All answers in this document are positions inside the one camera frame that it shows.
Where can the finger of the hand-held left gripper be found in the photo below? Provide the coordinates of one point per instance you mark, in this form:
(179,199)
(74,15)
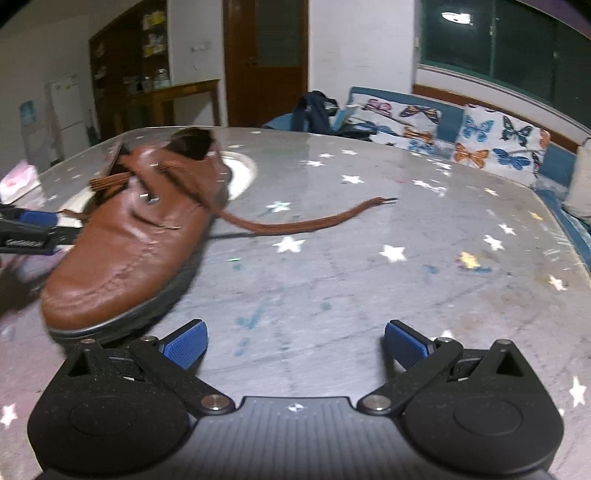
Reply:
(27,240)
(37,217)

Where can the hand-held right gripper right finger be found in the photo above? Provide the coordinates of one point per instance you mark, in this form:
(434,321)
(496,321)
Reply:
(406,346)

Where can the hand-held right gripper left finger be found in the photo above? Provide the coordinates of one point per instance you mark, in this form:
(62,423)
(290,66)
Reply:
(184,344)

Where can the brown leather shoe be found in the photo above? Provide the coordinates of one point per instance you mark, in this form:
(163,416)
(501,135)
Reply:
(129,249)

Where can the brown shoelace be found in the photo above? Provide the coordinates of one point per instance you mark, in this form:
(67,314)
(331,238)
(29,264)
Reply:
(300,224)

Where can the pink white paper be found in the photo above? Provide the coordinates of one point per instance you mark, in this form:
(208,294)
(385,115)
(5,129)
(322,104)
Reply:
(18,182)

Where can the grey star-print tablecloth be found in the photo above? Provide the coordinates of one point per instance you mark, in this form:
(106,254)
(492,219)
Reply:
(346,286)

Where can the white refrigerator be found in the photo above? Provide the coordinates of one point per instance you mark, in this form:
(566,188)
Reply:
(69,115)

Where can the round black induction cooktop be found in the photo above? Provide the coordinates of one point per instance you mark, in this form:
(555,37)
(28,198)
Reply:
(242,177)

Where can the wooden display cabinet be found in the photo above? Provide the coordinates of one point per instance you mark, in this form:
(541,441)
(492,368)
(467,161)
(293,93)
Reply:
(120,46)

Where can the wooden side table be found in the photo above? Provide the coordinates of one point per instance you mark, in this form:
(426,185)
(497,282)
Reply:
(184,88)

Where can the butterfly print cushion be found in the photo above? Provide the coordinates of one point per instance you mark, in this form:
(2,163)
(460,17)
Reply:
(503,138)
(429,143)
(397,117)

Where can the blue corner sofa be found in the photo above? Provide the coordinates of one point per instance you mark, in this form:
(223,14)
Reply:
(450,122)

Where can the light blue book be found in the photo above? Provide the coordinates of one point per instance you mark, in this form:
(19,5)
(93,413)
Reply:
(344,117)

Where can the grey pillow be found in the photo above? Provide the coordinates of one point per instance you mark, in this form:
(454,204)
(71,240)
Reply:
(581,184)

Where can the dark blue backpack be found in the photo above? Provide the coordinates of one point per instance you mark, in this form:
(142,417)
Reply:
(316,110)

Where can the brown wooden door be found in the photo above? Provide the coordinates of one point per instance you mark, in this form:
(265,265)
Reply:
(268,92)

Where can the dark glass window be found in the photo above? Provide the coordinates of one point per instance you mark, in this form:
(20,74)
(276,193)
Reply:
(508,41)

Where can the blue wall poster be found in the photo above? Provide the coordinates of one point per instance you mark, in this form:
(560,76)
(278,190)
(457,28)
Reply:
(27,113)

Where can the white wall socket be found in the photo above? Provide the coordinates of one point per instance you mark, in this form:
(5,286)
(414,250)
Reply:
(199,46)

